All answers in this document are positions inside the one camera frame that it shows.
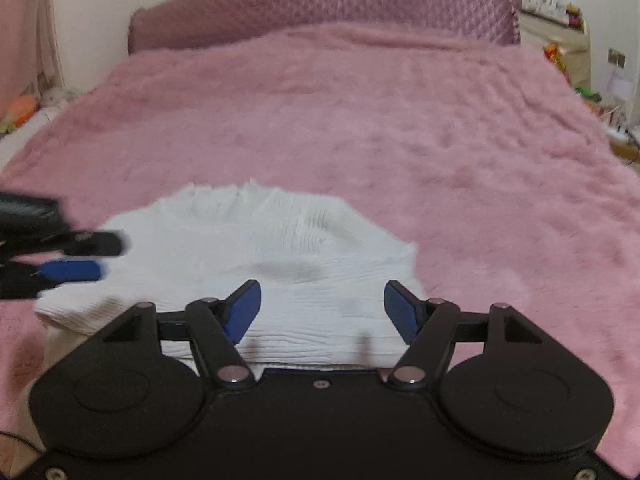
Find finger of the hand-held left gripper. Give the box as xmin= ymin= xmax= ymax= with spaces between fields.
xmin=10 ymin=230 xmax=131 ymax=260
xmin=0 ymin=258 xmax=109 ymax=301

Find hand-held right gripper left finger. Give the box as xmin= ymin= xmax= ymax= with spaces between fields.
xmin=102 ymin=280 xmax=263 ymax=391

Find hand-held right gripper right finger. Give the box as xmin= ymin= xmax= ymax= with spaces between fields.
xmin=383 ymin=280 xmax=544 ymax=391

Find white ribbed sock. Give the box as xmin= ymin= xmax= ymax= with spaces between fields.
xmin=34 ymin=178 xmax=426 ymax=368

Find orange soft toy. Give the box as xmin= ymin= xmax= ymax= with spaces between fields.
xmin=7 ymin=95 xmax=40 ymax=120

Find pink fluffy blanket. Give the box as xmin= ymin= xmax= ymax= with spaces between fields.
xmin=0 ymin=22 xmax=640 ymax=478

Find pink curtain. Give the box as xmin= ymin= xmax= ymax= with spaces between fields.
xmin=0 ymin=0 xmax=66 ymax=111

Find red yellow toy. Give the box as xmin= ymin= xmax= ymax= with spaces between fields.
xmin=544 ymin=42 xmax=571 ymax=77

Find purple quilted pillow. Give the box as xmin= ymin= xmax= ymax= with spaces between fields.
xmin=128 ymin=0 xmax=522 ymax=56

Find beige bedside cabinet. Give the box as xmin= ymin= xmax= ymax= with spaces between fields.
xmin=515 ymin=0 xmax=593 ymax=92

